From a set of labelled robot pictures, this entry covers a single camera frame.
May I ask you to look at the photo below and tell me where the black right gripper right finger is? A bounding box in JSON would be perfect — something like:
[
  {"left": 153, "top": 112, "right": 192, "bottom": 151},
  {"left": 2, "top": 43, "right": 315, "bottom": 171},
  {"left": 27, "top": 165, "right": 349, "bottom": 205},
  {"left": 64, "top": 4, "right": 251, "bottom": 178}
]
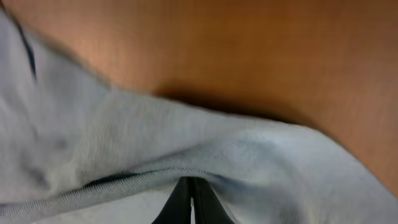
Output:
[{"left": 191, "top": 177, "right": 234, "bottom": 224}]

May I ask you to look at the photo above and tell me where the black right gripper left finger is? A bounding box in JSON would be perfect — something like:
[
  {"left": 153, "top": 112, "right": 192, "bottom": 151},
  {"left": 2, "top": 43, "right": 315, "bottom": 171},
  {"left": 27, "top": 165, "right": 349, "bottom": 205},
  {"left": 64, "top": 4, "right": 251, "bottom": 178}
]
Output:
[{"left": 152, "top": 177, "right": 192, "bottom": 224}]

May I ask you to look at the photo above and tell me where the light blue t-shirt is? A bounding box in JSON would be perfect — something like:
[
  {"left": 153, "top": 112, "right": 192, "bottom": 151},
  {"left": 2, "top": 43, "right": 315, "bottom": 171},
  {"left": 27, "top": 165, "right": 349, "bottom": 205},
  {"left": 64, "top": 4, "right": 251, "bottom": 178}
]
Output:
[{"left": 1, "top": 12, "right": 397, "bottom": 223}]

